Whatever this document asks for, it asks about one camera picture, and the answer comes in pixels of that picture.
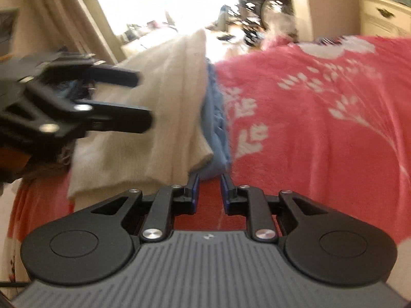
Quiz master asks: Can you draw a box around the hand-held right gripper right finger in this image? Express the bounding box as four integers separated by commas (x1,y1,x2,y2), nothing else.
220,173,328,242

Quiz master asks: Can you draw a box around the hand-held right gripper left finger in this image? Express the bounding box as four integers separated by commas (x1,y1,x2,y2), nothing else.
91,173,201,243

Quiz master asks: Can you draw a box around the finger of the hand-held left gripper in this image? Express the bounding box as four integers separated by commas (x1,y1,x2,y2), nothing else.
38,100,153,139
48,60,142,88

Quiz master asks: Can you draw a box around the white deer print sweater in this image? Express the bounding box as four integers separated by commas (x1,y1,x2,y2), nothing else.
67,29,214,201

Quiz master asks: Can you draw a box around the light blue garment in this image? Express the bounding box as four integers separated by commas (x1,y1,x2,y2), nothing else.
188,62,232,180

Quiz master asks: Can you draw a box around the cluttered desk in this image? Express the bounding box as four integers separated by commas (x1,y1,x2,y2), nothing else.
120,19,180,55

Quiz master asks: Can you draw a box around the beige curtain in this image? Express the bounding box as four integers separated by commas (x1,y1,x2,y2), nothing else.
19,0,118,68

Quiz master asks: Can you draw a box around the red floral blanket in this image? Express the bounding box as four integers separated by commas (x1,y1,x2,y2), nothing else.
8,35,411,254

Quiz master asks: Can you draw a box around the white floral bedsheet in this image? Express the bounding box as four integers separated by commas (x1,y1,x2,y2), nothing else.
0,180,21,299

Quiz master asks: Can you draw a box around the black bicycle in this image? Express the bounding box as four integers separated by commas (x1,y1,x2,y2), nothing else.
238,0,297,45

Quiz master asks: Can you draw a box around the cream nightstand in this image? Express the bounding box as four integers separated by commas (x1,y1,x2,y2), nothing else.
355,0,411,39

